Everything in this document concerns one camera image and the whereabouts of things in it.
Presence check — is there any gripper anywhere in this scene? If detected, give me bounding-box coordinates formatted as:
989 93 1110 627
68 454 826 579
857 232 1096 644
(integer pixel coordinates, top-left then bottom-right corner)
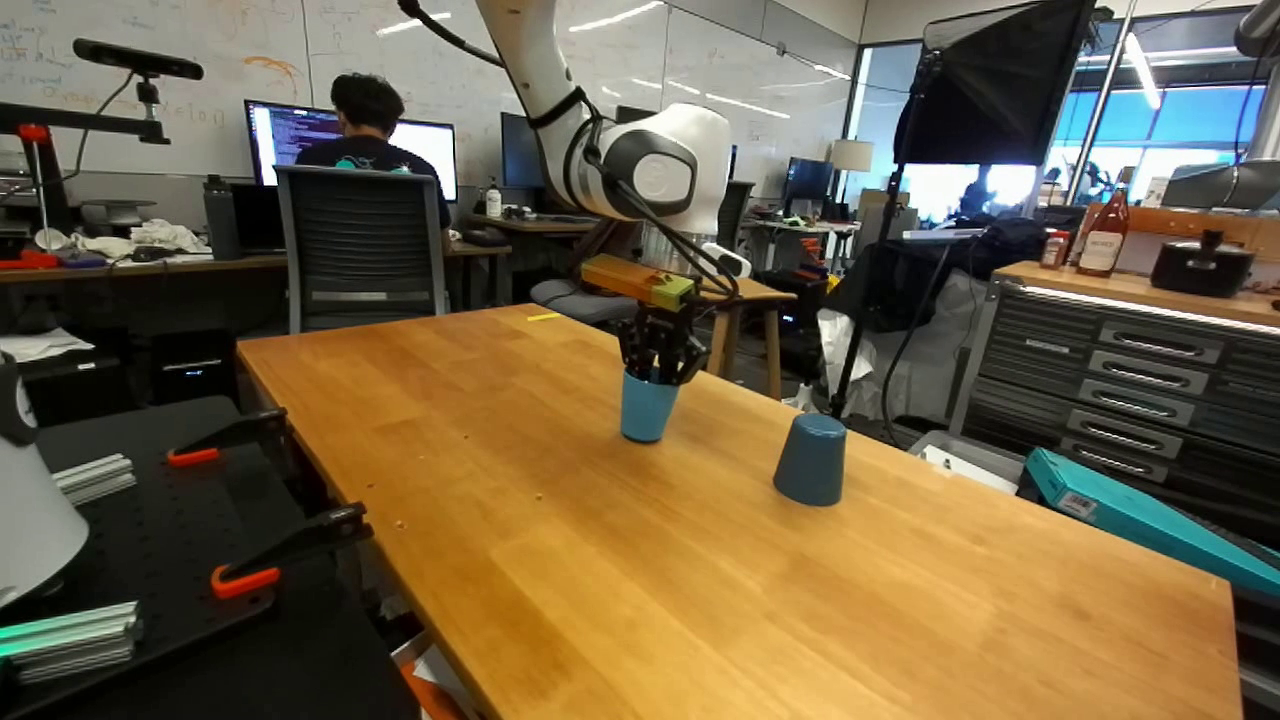
616 303 709 387

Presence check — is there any light blue cup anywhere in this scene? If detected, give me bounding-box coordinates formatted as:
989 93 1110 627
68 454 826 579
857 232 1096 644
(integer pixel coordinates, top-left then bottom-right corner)
619 368 682 444

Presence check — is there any dark blue cup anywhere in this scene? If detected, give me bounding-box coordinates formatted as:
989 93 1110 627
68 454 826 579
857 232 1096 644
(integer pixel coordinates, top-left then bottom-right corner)
772 413 849 508

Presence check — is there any wooden stool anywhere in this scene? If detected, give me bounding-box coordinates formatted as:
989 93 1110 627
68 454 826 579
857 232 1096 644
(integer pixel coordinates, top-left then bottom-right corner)
697 277 799 402

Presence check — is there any small dark monitor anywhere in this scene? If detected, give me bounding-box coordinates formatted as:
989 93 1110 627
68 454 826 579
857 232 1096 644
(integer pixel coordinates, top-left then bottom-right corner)
782 156 837 203

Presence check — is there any white table lamp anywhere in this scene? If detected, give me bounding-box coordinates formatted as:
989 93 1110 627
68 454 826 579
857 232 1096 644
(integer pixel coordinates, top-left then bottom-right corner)
829 138 875 204

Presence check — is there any wide lit monitor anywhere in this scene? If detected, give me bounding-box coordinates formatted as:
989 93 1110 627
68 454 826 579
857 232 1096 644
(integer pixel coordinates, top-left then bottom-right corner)
243 98 459 204

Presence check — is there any grey office chair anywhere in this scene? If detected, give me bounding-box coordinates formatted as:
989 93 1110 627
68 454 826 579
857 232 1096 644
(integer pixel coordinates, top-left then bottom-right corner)
274 164 450 335

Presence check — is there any white plastic bin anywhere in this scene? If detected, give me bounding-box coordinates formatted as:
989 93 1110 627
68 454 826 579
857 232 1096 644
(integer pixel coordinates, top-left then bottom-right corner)
907 429 1024 497

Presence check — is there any person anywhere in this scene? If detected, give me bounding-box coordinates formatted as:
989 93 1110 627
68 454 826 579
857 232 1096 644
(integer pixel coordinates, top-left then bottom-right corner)
294 72 454 251

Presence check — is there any softbox light on stand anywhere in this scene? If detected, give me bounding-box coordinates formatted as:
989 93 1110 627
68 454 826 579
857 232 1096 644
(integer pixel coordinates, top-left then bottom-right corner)
828 0 1098 422

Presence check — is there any glass bottle with label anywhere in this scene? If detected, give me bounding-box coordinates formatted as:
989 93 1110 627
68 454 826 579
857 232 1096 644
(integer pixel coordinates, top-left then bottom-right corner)
1074 167 1132 279

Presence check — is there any black drink bottle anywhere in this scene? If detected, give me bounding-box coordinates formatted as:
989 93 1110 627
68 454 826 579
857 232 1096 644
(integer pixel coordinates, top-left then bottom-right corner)
202 174 242 263

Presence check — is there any black computer tower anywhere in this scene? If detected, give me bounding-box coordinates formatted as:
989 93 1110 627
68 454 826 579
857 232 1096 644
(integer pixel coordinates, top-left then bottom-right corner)
149 329 239 407

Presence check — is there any grey drawer cabinet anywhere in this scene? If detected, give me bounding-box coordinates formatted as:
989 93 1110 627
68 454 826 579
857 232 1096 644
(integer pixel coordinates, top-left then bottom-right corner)
948 260 1280 549

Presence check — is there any teal flat box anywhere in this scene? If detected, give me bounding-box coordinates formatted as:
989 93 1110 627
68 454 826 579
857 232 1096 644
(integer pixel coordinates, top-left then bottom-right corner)
1017 446 1280 602

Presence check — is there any white cloth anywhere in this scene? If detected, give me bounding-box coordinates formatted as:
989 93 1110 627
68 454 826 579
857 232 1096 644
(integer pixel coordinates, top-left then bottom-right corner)
74 218 213 261

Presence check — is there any whiteboard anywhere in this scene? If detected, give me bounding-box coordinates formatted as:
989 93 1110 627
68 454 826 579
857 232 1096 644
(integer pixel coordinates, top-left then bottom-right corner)
0 0 863 183

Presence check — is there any wooden desk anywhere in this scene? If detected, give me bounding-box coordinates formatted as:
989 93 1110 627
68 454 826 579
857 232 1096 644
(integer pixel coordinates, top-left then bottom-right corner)
0 238 513 313

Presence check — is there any black pot with lid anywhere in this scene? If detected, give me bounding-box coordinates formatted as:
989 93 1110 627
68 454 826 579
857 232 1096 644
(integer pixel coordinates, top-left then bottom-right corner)
1149 229 1257 300

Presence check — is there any short aluminium profile stack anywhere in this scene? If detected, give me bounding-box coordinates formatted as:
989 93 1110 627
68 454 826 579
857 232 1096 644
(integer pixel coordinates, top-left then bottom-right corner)
51 453 139 507

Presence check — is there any red bar clamp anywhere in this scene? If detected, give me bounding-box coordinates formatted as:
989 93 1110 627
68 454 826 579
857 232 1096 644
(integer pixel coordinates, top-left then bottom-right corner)
0 122 63 271

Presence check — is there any long aluminium profile stack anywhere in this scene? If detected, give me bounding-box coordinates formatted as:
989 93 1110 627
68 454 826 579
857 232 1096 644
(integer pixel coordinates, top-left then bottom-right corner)
0 600 144 688

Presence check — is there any black clamp with orange handle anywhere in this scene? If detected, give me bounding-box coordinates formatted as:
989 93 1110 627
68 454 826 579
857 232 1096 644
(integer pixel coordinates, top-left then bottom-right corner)
165 407 290 470
209 502 374 602

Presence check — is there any camera on mount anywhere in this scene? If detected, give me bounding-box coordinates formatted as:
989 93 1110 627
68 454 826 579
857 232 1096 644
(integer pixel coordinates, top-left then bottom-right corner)
0 38 205 147

